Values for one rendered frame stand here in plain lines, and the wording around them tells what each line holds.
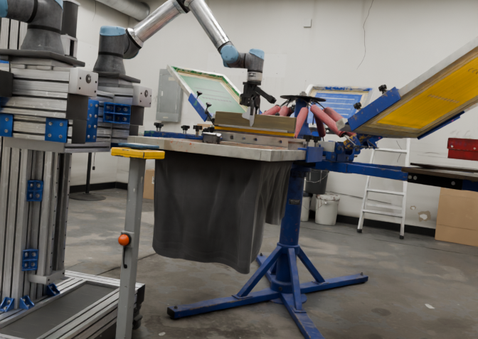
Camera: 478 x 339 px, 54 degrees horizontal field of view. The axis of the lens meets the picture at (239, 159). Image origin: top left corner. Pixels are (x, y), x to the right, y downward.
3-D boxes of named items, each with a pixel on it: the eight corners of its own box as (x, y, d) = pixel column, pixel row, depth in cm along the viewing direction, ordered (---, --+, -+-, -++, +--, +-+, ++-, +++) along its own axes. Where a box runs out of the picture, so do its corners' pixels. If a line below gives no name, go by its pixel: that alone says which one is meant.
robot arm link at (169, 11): (101, 40, 229) (190, -29, 220) (114, 46, 243) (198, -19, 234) (114, 60, 228) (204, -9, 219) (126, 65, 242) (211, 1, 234)
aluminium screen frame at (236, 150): (270, 161, 159) (271, 150, 158) (126, 145, 180) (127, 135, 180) (320, 158, 232) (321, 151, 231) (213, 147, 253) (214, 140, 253)
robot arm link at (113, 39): (92, 50, 217) (94, 20, 216) (106, 55, 230) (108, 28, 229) (117, 52, 215) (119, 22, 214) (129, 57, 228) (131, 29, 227)
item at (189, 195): (249, 276, 171) (259, 159, 169) (144, 254, 188) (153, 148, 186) (252, 274, 174) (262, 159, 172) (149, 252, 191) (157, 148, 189)
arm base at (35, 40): (11, 50, 168) (12, 22, 168) (38, 57, 183) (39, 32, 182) (47, 52, 165) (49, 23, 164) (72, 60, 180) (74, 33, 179)
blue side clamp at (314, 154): (307, 162, 203) (309, 146, 203) (296, 161, 205) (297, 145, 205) (321, 161, 231) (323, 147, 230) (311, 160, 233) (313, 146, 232)
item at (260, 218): (251, 273, 173) (262, 159, 171) (242, 271, 175) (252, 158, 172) (286, 249, 216) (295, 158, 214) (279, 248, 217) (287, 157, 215)
